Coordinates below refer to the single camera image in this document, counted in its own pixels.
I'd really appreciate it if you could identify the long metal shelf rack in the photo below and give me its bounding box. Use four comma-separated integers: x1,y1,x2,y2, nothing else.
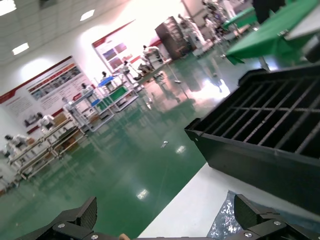
8,117,87,181

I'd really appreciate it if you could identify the red framed photo display board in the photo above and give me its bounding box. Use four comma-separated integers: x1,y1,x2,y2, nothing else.
91,19,156,74

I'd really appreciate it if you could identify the silver antistatic bag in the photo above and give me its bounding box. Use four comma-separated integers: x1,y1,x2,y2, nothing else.
206,189,320,240

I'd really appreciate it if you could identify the rectangular ceiling light panel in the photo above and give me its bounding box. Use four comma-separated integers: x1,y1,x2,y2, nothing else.
0,0,18,16
79,9,103,22
11,42,30,56

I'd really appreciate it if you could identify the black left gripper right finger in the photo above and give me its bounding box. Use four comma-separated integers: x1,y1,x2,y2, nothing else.
233,193,320,240

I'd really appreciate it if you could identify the tall black cabinet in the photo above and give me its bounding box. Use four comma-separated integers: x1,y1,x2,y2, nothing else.
154,15,191,61

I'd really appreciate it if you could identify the large red white poster board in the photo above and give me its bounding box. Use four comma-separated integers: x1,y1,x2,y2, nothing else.
0,55,88,135

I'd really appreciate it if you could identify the green covered table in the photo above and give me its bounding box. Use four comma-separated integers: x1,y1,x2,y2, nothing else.
225,0,320,61

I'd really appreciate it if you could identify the white frame workstation rack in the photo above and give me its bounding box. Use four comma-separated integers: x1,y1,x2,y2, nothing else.
61,92,115,134

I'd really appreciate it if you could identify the rack with blue green bins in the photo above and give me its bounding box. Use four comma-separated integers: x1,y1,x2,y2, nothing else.
93,74,140,114

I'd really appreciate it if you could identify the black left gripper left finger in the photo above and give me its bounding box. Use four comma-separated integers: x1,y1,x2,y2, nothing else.
14,196,101,240

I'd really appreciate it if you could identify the black slotted plastic container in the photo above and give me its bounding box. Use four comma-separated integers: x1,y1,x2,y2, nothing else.
184,67,320,216

